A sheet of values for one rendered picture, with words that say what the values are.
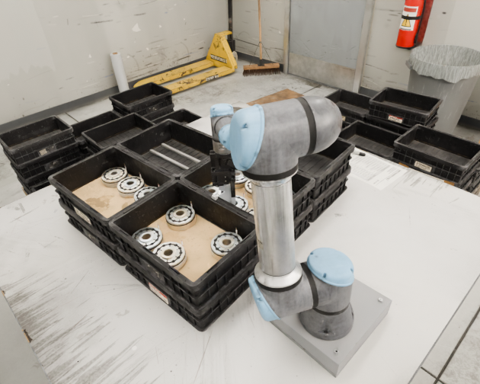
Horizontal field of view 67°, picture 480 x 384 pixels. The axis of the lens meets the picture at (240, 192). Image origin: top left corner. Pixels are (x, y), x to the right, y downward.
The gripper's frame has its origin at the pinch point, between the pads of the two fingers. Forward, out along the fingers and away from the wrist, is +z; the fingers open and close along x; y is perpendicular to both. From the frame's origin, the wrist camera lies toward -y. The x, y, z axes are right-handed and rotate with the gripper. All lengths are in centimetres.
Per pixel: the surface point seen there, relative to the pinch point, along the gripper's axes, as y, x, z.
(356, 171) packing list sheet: -58, -35, 11
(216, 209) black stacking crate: 6.2, 10.6, -3.3
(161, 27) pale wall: 71, -368, -22
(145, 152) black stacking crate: 39, -41, -3
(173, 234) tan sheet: 21.5, 12.6, 3.9
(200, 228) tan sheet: 12.5, 11.0, 3.7
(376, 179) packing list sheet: -64, -28, 12
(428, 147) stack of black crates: -121, -86, 26
